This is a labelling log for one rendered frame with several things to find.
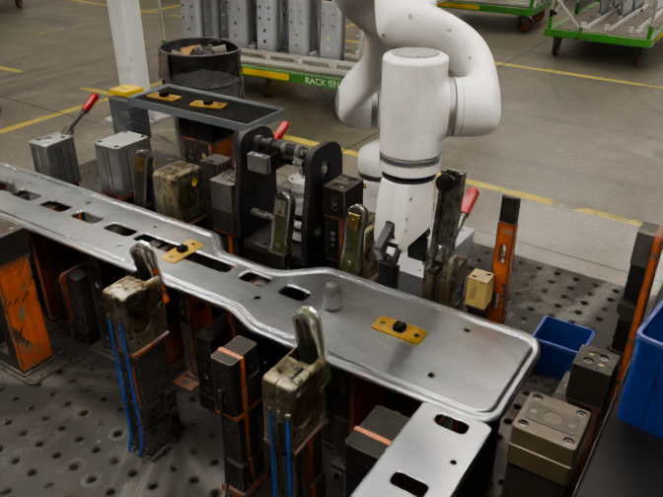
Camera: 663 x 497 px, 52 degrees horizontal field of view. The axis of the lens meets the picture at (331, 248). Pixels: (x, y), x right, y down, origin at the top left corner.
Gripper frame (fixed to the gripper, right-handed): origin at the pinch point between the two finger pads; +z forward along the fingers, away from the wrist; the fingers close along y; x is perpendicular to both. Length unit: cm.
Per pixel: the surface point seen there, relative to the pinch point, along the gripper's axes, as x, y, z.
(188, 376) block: -47, 2, 41
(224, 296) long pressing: -29.7, 7.5, 11.8
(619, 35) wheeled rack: -91, -614, 86
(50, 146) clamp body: -102, -14, 6
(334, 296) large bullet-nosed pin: -11.5, 1.0, 8.8
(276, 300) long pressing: -21.5, 3.6, 11.8
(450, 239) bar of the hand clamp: 1.6, -13.6, 1.1
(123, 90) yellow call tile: -95, -32, -4
